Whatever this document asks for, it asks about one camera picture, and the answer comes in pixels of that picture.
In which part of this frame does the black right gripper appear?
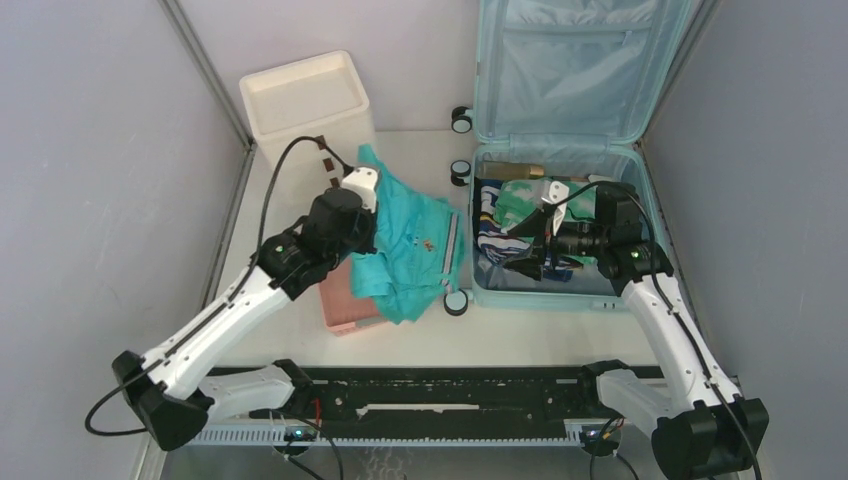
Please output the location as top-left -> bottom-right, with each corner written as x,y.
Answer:
500,206 -> 608,282

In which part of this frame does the green white tie-dye garment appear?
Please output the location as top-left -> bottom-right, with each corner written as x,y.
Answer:
493,179 -> 596,231

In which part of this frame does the teal polo shirt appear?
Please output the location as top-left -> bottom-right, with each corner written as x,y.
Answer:
350,144 -> 466,324

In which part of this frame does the gold cylindrical bottle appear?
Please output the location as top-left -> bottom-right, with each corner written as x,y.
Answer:
479,161 -> 546,181

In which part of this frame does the white drawer box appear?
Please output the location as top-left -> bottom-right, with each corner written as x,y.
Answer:
239,50 -> 377,206

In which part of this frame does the light blue ribbed suitcase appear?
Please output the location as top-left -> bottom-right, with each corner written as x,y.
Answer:
451,1 -> 692,312

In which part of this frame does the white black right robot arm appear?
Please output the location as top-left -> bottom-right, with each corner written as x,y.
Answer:
508,180 -> 770,479

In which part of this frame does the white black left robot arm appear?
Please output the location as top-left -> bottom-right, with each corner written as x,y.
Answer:
111,187 -> 377,451

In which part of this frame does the pink perforated plastic basket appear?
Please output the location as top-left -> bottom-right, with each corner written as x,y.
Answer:
318,259 -> 388,336

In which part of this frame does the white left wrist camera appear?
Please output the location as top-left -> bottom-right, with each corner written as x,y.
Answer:
341,167 -> 380,213

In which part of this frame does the black mounting base plate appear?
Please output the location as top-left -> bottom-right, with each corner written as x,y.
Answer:
296,366 -> 616,421

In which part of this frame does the white slotted cable duct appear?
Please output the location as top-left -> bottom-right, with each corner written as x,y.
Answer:
189,422 -> 583,447

